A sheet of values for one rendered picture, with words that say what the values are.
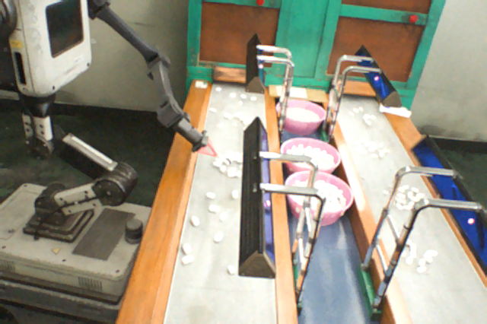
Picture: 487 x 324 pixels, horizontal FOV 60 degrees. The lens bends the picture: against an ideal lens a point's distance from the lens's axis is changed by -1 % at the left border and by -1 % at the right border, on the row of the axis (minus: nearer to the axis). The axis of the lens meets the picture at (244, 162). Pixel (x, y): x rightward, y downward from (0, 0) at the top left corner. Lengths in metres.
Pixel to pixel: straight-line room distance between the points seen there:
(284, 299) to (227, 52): 1.61
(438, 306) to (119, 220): 1.27
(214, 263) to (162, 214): 0.27
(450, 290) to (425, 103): 2.51
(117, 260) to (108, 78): 2.13
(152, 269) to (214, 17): 1.55
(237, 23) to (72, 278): 1.54
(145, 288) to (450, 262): 1.00
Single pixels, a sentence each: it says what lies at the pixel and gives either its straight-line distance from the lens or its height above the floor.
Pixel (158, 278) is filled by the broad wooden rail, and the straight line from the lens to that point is 1.28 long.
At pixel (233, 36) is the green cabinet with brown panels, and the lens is 2.48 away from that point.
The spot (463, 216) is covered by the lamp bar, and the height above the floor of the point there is 1.07.
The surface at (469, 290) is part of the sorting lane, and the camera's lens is 1.56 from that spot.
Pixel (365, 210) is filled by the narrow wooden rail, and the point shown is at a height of 0.76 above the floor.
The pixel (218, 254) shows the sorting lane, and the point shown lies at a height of 0.74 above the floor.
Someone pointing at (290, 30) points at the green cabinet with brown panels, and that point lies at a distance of 2.48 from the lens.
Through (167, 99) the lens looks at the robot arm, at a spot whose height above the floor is 1.02.
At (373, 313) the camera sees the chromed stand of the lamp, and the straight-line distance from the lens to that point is 1.38.
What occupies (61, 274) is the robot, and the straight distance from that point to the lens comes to 1.82.
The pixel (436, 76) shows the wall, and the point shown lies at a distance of 3.77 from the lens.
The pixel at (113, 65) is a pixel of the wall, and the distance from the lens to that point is 3.57.
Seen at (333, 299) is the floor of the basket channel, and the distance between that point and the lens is 1.43.
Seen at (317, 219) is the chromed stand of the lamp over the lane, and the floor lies 1.04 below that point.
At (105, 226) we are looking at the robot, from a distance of 1.91.
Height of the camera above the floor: 1.71
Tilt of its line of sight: 32 degrees down
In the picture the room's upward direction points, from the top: 7 degrees clockwise
